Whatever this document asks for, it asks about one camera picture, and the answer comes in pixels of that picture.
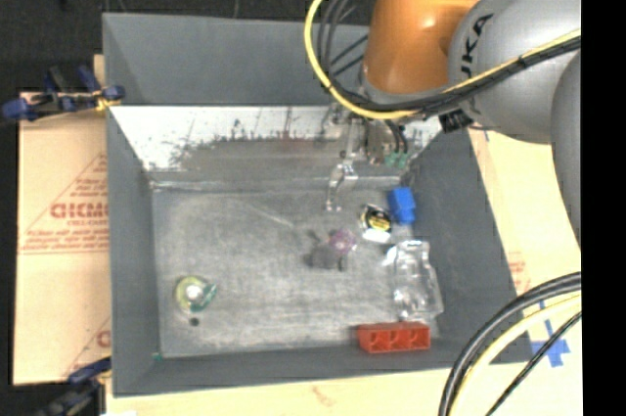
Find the clear plastic bottle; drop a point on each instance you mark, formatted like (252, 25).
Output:
(415, 282)

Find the blue plastic block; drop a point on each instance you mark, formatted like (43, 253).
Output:
(402, 205)

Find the green and white round object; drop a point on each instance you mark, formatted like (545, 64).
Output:
(193, 293)

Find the black cylinder on white bracket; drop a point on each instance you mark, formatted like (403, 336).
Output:
(454, 120)

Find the brown cardboard board red print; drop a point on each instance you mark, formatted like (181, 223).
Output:
(58, 287)

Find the grey toy animal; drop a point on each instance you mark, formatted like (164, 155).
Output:
(324, 256)

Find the purple crumpled object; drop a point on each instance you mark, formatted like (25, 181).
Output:
(342, 241)

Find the small white object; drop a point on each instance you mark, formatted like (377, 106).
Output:
(376, 236)

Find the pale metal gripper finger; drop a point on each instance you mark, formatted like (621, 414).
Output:
(335, 189)

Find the black and yellow round object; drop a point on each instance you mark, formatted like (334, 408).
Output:
(375, 217)

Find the grey metal bin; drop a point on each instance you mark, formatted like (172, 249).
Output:
(235, 247)

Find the red-brown flat block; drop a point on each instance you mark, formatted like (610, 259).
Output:
(393, 338)

